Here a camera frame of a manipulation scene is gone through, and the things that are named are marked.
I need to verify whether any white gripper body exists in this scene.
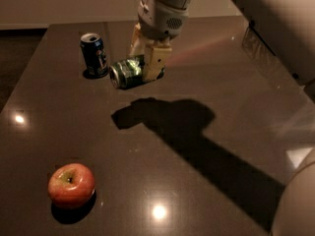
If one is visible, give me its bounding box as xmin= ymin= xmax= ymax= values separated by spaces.
xmin=138 ymin=0 xmax=188 ymax=40

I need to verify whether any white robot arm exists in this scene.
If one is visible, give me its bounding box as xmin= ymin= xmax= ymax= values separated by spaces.
xmin=118 ymin=0 xmax=315 ymax=236

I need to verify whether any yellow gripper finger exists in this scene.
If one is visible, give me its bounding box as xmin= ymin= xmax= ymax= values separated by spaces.
xmin=129 ymin=23 xmax=147 ymax=57
xmin=142 ymin=38 xmax=172 ymax=83

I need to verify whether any green crushed soda can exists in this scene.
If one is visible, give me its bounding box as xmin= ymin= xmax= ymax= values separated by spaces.
xmin=109 ymin=55 xmax=144 ymax=89

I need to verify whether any blue soda can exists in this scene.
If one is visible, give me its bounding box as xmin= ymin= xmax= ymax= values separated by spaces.
xmin=80 ymin=32 xmax=108 ymax=78

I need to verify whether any red apple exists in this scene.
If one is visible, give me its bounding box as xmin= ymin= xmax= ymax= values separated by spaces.
xmin=47 ymin=163 xmax=95 ymax=209

